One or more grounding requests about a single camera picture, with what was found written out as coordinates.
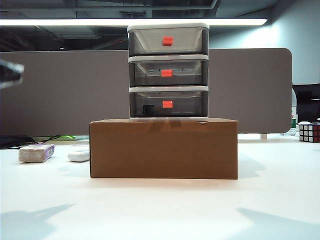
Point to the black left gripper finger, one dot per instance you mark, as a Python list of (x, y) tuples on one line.
[(10, 72)]

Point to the white eraser, purple sleeve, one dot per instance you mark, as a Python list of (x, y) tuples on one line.
[(32, 153)]

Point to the white drawer cabinet frame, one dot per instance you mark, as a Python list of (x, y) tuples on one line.
[(167, 25)]

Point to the grey desk partition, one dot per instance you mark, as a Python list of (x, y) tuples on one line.
[(62, 105)]

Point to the white earbuds case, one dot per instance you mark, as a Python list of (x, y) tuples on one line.
[(77, 156)]

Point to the black office chair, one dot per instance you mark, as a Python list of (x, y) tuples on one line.
[(307, 105)]

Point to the white partition foot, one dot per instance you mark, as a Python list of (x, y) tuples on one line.
[(263, 136)]

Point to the clear drawer with white floor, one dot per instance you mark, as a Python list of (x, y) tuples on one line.
[(167, 41)]

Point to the clear drawer with slotted back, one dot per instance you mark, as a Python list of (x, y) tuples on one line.
[(167, 73)]

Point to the brown cardboard box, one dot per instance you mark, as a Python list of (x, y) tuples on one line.
[(162, 150)]

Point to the black rubik's cube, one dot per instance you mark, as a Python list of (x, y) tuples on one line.
[(310, 132)]

